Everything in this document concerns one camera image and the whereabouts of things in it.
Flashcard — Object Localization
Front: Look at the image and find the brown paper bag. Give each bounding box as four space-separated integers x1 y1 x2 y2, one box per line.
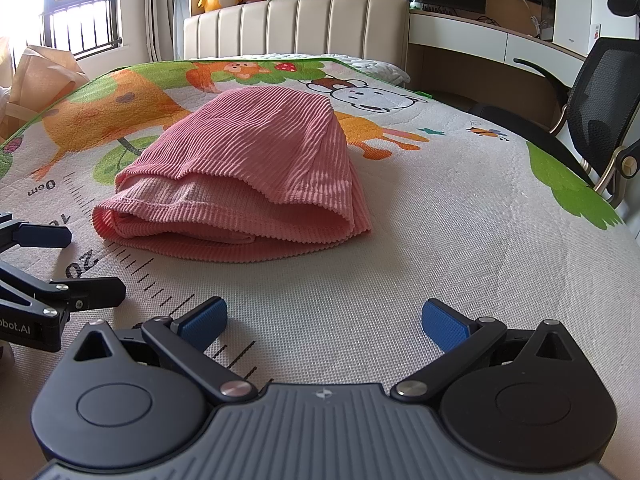
0 45 91 141

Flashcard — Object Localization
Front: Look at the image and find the beige padded headboard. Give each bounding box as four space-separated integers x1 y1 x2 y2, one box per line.
183 0 411 76

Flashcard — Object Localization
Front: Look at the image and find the window with bars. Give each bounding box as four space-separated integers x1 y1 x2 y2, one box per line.
0 0 123 61

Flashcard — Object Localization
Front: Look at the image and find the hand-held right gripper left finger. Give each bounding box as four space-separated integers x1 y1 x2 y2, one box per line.
75 296 258 405

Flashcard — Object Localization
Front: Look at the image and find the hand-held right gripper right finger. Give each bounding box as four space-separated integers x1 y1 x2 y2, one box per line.
390 299 576 403

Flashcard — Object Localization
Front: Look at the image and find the beige curtain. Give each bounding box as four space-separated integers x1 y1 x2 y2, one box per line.
142 0 193 63

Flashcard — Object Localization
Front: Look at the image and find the white quilted bedding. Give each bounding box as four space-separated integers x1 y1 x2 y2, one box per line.
240 52 411 86

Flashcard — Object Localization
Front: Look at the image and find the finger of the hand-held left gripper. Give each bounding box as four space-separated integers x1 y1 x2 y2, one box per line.
0 212 72 256
0 259 127 319

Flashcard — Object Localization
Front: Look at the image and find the pink ribbed sweater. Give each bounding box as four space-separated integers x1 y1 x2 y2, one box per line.
92 86 372 263

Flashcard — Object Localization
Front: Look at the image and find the animal printed play mat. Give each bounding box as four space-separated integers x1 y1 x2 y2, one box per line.
0 57 626 461

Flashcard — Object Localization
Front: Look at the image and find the white computer case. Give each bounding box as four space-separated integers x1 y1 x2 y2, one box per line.
539 0 594 58

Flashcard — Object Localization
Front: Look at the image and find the black mesh office chair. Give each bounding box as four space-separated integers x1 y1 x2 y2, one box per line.
467 0 640 211

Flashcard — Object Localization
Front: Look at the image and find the white desk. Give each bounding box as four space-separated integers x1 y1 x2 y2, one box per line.
407 10 588 111

